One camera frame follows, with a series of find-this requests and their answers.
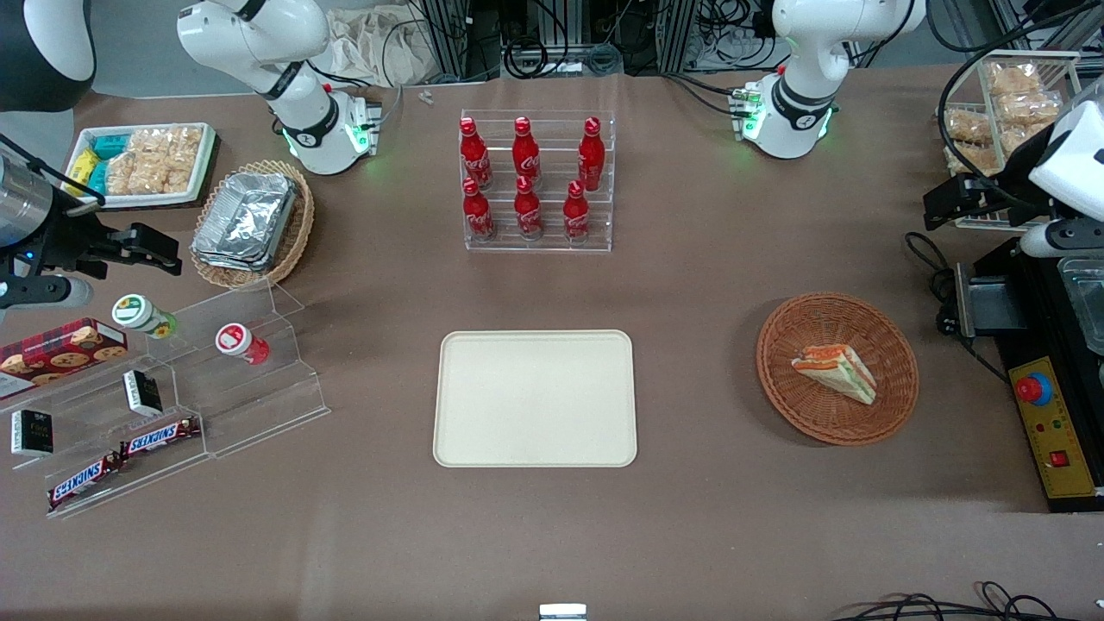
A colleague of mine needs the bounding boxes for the clear plastic container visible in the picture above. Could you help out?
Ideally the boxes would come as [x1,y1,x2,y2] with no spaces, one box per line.
[1056,255,1104,355]

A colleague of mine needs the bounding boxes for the yellow snack packet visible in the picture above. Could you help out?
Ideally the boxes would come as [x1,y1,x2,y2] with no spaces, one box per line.
[66,147,101,187]

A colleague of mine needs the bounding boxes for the red cookie box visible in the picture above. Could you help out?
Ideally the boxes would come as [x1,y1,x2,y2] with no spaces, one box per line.
[0,317,129,400]

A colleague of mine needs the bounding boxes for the green lidded cup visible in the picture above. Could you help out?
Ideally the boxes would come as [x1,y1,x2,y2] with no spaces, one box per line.
[112,294,179,340]

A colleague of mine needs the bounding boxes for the snickers bar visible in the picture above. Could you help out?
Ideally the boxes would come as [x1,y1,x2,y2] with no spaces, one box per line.
[47,455,124,512]
[119,417,202,459]

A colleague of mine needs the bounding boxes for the clear acrylic bottle rack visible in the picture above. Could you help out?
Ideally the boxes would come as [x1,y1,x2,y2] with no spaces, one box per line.
[460,110,616,254]

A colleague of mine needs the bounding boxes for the grey metal bracket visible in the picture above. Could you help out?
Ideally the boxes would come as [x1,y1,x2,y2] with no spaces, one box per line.
[954,262,1028,340]

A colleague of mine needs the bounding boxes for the rice cracker bags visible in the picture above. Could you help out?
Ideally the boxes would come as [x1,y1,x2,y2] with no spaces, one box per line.
[105,126,204,196]

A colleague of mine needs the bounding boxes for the triangular sandwich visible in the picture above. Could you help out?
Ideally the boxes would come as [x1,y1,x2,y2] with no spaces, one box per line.
[791,342,878,406]

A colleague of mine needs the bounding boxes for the black cable bundle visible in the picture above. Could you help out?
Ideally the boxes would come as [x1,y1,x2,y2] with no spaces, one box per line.
[831,581,1104,621]

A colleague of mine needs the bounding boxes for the brown round wicker basket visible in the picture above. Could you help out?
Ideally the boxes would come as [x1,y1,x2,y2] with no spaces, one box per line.
[756,292,919,447]

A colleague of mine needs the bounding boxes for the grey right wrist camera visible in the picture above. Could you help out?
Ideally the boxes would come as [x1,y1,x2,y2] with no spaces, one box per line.
[0,275,94,313]

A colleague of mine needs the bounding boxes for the red emergency stop button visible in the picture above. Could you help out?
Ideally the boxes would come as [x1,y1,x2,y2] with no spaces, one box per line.
[1014,371,1056,407]

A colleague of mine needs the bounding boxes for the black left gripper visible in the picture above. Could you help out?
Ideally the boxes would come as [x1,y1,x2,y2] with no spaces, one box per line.
[923,174,1038,230]

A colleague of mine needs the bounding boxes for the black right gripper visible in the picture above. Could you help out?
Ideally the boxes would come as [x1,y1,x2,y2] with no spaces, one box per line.
[34,210,183,279]

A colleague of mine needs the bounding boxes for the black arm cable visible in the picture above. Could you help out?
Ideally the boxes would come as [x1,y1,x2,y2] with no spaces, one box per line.
[938,4,1089,213]

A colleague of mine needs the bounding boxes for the white rectangular snack tray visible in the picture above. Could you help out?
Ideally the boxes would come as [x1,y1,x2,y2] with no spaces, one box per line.
[62,122,218,210]

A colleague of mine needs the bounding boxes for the light oval wicker basket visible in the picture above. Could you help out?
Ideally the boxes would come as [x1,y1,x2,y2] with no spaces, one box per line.
[190,160,316,292]

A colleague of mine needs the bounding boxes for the clear bin of snacks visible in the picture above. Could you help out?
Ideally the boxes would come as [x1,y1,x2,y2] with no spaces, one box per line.
[938,49,1084,233]

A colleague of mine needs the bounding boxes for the coiled black cable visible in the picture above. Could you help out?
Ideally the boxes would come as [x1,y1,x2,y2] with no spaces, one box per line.
[504,38,550,80]

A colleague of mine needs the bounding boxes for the stacked aluminium foil trays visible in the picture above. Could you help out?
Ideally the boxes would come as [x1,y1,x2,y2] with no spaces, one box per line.
[191,172,299,273]

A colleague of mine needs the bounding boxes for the black machine base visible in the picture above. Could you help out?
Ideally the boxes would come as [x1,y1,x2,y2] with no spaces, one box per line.
[973,235,1104,515]

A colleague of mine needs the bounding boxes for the black table cable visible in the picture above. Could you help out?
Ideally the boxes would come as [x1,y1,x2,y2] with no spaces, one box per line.
[904,231,1011,383]

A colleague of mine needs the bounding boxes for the yellow control panel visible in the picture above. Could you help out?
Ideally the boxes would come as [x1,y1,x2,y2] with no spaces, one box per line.
[1008,355,1102,502]

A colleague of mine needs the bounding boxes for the cream rectangular tray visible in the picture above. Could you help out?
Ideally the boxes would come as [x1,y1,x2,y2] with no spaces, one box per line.
[433,330,637,468]

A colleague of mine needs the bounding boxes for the aluminium frame post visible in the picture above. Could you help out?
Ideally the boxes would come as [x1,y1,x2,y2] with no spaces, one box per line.
[421,0,503,84]
[654,0,701,75]

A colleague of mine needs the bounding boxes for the red cola bottle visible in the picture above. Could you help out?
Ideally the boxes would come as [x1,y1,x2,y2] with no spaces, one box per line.
[462,178,497,242]
[514,176,545,241]
[578,116,606,192]
[563,179,592,244]
[512,116,543,187]
[460,117,493,191]

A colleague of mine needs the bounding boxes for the fried snack bag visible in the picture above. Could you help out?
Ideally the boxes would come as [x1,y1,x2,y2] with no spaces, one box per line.
[944,107,994,144]
[988,62,1042,97]
[995,91,1063,128]
[944,142,1003,175]

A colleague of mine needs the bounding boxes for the small black chocolate box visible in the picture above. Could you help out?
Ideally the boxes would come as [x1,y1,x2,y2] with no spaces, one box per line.
[122,369,164,418]
[10,410,55,457]

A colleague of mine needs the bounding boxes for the clear acrylic stepped shelf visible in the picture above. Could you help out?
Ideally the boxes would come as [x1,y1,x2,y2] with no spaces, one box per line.
[0,280,332,521]

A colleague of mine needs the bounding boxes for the beige cloth bag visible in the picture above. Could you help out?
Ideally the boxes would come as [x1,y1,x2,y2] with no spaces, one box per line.
[323,7,434,88]

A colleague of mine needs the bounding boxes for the red lidded cup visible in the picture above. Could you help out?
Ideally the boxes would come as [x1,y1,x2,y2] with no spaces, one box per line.
[216,323,272,367]

